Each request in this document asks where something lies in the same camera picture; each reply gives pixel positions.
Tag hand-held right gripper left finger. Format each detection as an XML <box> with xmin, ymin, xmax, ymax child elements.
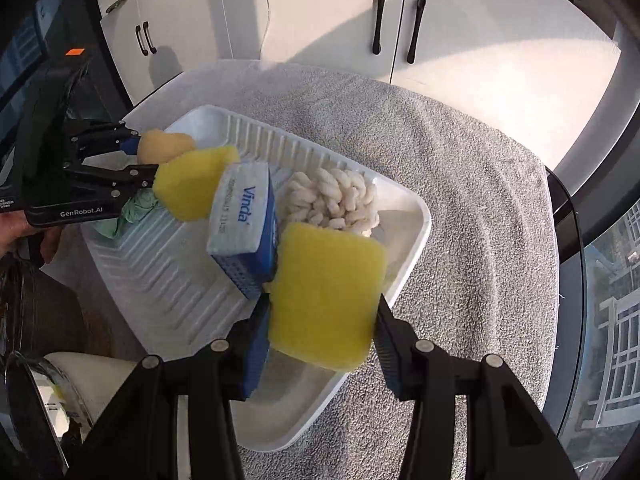
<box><xmin>65</xmin><ymin>304</ymin><xmax>272</xmax><ymax>480</ymax></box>

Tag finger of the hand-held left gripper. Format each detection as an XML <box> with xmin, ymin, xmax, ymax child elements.
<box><xmin>62</xmin><ymin>121</ymin><xmax>145</xmax><ymax>157</ymax></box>
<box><xmin>61</xmin><ymin>159</ymin><xmax>162</xmax><ymax>198</ymax></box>

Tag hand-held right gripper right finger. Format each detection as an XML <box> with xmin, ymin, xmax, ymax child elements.
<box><xmin>372</xmin><ymin>294</ymin><xmax>564</xmax><ymax>480</ymax></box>

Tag green scrunchie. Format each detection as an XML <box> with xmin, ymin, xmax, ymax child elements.
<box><xmin>91</xmin><ymin>190</ymin><xmax>166</xmax><ymax>241</ymax></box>

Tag gourd-shaped beige makeup sponge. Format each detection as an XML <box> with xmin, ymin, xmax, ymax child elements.
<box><xmin>137</xmin><ymin>129</ymin><xmax>197</xmax><ymax>166</ymax></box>

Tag yellow rectangular sponge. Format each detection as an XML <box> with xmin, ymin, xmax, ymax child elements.
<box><xmin>268</xmin><ymin>222</ymin><xmax>390</xmax><ymax>372</ymax></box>
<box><xmin>152</xmin><ymin>145</ymin><xmax>242</xmax><ymax>223</ymax></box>

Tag white ribbed plastic tray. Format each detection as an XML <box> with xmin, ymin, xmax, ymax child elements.
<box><xmin>80</xmin><ymin>104</ymin><xmax>433</xmax><ymax>454</ymax></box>

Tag white and blue tissue pack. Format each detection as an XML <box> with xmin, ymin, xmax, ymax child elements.
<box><xmin>206</xmin><ymin>161</ymin><xmax>280</xmax><ymax>302</ymax></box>

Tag white knotted rope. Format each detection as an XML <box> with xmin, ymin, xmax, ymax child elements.
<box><xmin>283</xmin><ymin>167</ymin><xmax>381</xmax><ymax>237</ymax></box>

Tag person's left hand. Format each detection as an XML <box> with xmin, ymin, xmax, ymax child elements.
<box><xmin>0</xmin><ymin>210</ymin><xmax>62</xmax><ymax>267</ymax></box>

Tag high-rise buildings outside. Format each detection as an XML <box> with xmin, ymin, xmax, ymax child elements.
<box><xmin>567</xmin><ymin>195</ymin><xmax>640</xmax><ymax>466</ymax></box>

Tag white cabinet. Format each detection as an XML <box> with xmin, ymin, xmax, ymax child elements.
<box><xmin>91</xmin><ymin>0</ymin><xmax>623</xmax><ymax>131</ymax></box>

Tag white cable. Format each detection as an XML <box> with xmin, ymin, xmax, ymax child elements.
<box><xmin>217</xmin><ymin>0</ymin><xmax>239</xmax><ymax>64</ymax></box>

